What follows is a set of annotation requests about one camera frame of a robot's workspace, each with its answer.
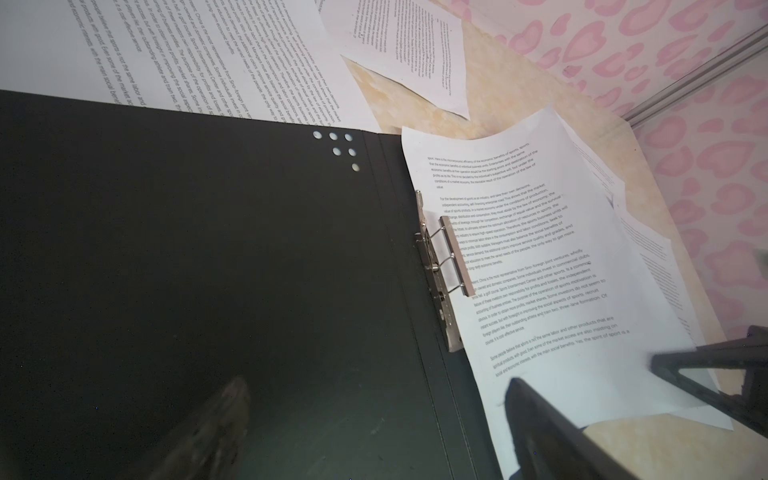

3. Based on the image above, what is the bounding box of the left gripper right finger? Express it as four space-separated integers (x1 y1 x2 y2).
505 378 635 480

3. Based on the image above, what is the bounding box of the right corner aluminium post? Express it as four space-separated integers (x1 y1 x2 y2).
622 25 767 128

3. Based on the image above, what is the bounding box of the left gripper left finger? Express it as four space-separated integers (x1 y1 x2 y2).
128 376 250 479

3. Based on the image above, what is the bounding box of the back left paper sheet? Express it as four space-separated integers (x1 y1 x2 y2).
316 0 470 119

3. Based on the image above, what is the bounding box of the printed paper sheet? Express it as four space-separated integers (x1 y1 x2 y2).
1 0 379 132
401 108 700 476
611 191 734 431

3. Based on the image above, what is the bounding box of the centre right paper sheet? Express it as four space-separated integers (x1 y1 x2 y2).
560 117 626 209

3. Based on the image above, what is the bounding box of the blue folder black inside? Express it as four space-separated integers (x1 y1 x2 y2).
1 91 501 479

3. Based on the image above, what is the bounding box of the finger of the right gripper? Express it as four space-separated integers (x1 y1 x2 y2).
650 335 767 437

